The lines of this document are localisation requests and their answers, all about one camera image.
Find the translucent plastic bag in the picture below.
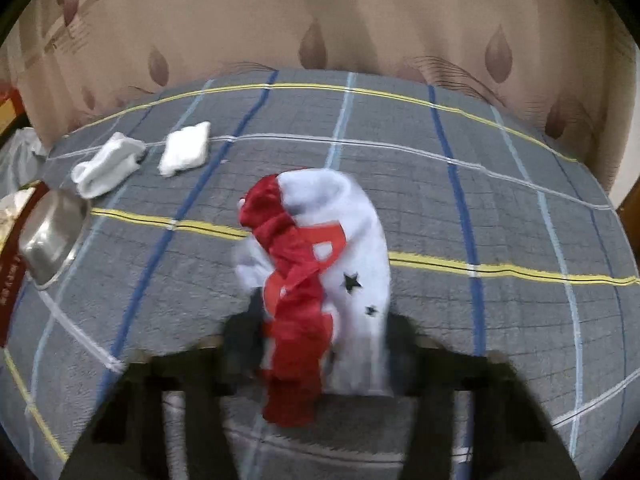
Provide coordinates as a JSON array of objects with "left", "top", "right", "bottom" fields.
[{"left": 0, "top": 127, "right": 49, "bottom": 197}]

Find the grey plaid bedsheet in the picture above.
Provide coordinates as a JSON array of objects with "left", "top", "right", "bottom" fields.
[{"left": 0, "top": 67, "right": 640, "bottom": 480}]

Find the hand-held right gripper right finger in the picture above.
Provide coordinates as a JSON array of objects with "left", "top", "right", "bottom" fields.
[{"left": 385, "top": 312, "right": 582, "bottom": 480}]

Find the red scrunchie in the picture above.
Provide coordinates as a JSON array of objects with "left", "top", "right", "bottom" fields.
[{"left": 238, "top": 174, "right": 335, "bottom": 429}]

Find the small white folded sock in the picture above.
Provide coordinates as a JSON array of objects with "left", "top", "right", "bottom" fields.
[{"left": 158, "top": 121, "right": 211, "bottom": 177}]

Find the beige leaf printed curtain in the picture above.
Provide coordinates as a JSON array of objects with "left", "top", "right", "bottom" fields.
[{"left": 0, "top": 0, "right": 640, "bottom": 193}]

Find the steel bowl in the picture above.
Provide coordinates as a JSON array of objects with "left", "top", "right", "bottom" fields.
[{"left": 17, "top": 188, "right": 93, "bottom": 289}]

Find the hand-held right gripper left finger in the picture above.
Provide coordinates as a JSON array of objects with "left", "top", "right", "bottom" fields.
[{"left": 59, "top": 310, "right": 267, "bottom": 480}]

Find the orange cardboard box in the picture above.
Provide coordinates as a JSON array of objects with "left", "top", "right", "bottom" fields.
[{"left": 0, "top": 81, "right": 27, "bottom": 137}]

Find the red tin box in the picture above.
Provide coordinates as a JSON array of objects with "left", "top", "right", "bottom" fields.
[{"left": 0, "top": 180, "right": 52, "bottom": 350}]

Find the white rolled sock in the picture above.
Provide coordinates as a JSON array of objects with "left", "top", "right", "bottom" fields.
[{"left": 70, "top": 131, "right": 148, "bottom": 199}]

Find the white printed sock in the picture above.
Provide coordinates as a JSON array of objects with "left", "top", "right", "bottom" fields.
[{"left": 232, "top": 167, "right": 392, "bottom": 399}]

